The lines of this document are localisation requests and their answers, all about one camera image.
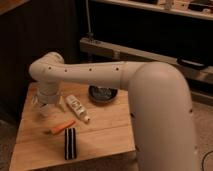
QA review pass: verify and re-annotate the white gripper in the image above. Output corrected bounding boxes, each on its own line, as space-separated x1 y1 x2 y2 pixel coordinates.
36 88 65 112

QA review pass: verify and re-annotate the black white striped eraser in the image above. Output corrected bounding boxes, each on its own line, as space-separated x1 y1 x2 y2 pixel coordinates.
64 128 77 160

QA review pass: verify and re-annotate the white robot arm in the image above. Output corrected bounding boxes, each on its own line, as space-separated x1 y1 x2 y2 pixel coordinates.
29 52 200 171

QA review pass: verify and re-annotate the white tube bottle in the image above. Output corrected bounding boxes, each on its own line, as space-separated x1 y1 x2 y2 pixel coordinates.
66 95 90 123

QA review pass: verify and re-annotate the clear plastic cup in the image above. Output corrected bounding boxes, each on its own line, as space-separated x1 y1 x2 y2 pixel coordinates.
35 104 55 118

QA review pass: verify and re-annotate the orange carrot toy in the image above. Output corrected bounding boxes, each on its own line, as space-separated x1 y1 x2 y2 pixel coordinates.
46 119 75 135

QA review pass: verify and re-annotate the dark round bowl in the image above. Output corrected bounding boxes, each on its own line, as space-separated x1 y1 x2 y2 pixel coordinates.
88 86 118 104

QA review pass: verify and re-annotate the metal vertical pole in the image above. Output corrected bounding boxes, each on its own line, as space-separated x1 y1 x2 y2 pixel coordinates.
85 0 93 41

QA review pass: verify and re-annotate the wooden shelf rail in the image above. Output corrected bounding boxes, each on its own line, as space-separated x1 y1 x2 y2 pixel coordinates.
80 37 213 84

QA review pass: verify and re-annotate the black handle on shelf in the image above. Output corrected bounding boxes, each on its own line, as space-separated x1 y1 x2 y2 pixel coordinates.
176 58 208 70

